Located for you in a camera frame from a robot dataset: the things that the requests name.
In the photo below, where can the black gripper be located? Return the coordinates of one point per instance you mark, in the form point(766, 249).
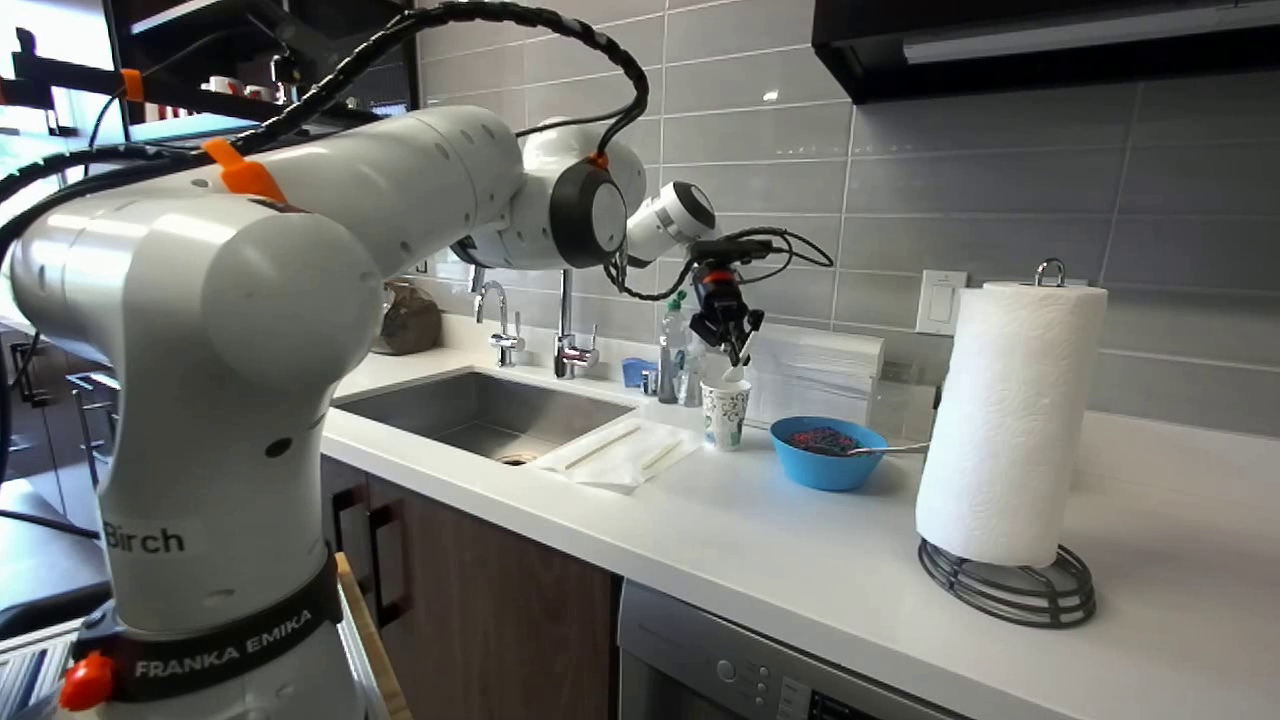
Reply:
point(720, 322)

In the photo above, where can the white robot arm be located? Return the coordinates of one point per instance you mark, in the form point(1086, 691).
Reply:
point(229, 301)

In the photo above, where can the colourful gravel in bowl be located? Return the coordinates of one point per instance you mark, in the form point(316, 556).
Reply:
point(820, 440)

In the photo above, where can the blue bowl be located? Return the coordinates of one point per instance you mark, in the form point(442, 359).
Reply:
point(829, 472)

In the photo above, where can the metal spoon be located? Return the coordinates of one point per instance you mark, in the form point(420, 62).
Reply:
point(883, 451)

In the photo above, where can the dish soap bottle green cap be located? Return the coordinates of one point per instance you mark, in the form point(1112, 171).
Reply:
point(674, 349)

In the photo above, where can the white napkin stack box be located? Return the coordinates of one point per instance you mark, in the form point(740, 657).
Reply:
point(809, 372)

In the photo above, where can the white cloth mat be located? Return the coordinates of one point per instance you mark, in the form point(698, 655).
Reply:
point(617, 458)

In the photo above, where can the chrome kitchen faucet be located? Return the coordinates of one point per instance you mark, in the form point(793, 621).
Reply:
point(574, 355)

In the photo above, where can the stainless steel sink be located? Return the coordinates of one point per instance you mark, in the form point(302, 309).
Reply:
point(483, 412)

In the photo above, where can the paper towel roll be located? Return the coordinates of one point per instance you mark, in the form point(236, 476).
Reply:
point(1004, 436)

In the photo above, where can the dark pot on counter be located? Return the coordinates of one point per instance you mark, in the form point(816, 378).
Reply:
point(409, 322)

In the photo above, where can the steel dishwasher front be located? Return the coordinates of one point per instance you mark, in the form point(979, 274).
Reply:
point(683, 663)

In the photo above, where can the black range hood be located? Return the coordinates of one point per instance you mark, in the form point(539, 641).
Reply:
point(909, 48)

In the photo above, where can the wooden cabinet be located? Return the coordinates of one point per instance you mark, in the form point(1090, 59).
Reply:
point(474, 619)

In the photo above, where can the white wall outlet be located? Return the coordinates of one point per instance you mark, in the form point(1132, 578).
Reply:
point(938, 301)

